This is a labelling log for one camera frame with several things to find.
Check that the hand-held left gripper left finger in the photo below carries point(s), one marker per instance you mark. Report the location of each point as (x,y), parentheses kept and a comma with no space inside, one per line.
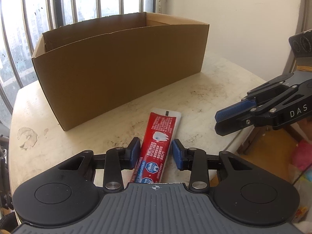
(135,151)

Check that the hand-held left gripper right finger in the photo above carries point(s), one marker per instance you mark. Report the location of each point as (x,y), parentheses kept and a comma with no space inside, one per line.
(176,154)

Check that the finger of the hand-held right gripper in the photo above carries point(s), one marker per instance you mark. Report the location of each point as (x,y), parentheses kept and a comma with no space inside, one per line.
(231,113)
(248,101)

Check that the red toothpaste tube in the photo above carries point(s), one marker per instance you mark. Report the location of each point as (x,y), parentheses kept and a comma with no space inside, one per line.
(158,136)

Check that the brown cardboard box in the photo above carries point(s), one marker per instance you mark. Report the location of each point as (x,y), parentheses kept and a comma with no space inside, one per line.
(109,78)

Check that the pink plastic bag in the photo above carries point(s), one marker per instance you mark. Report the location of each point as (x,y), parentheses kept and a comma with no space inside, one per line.
(303,153)

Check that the metal window grille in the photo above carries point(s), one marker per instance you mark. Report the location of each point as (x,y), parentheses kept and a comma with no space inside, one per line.
(75,2)

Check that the grey wall pipe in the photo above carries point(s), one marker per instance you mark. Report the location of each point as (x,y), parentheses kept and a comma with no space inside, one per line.
(303,4)

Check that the black metal frame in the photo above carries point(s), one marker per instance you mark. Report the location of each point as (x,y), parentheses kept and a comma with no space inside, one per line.
(3,165)

